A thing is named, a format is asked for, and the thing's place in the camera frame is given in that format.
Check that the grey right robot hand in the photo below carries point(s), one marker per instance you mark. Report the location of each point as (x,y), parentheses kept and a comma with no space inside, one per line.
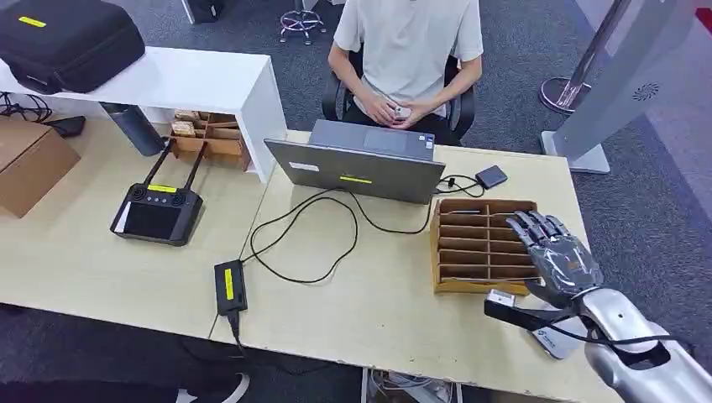
(562,261)

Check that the person's right hand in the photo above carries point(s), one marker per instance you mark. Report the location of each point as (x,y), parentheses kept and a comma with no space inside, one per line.
(381,108)

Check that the person's left hand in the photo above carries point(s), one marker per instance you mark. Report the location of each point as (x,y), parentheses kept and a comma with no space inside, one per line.
(420,114)

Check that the white phone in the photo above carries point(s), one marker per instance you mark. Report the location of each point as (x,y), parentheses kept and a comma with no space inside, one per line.
(402,112)

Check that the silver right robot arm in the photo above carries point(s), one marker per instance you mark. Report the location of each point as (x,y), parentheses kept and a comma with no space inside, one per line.
(628,367)

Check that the black office chair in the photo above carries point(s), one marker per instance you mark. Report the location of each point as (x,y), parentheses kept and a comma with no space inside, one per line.
(461,111)

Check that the person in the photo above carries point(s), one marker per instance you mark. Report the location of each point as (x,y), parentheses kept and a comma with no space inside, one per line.
(409,50)

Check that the grey laptop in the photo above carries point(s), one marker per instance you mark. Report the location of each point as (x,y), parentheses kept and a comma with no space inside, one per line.
(361,172)

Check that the wooden card box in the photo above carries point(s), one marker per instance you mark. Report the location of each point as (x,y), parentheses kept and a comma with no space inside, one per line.
(219,142)
(473,261)

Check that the small black drive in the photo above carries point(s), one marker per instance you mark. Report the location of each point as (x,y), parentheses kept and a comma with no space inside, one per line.
(492,177)

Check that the chrome stool base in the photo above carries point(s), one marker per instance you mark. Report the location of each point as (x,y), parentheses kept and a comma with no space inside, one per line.
(302,22)

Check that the silver pole stand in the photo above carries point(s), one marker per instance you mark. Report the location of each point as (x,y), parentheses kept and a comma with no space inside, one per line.
(573,83)

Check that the white kiosk stand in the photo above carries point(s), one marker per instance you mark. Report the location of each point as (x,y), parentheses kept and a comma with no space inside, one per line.
(628,78)

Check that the white desk shelf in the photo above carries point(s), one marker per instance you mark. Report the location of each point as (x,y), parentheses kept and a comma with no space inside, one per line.
(183,80)

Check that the black power adapter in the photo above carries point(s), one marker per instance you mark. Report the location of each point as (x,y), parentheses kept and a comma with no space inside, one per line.
(230,286)

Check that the dark grey bottle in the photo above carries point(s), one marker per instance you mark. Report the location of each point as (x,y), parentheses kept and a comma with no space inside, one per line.
(136,130)

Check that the black remote controller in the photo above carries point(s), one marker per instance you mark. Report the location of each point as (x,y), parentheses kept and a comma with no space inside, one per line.
(158,214)

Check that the black carrying case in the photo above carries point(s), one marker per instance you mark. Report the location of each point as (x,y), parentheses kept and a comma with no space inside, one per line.
(67,44)

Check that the black shoe white sole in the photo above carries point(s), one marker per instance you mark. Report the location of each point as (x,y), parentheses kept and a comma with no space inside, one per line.
(222,392)

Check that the brown cardboard box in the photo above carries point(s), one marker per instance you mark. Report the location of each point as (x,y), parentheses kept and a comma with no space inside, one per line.
(30,164)

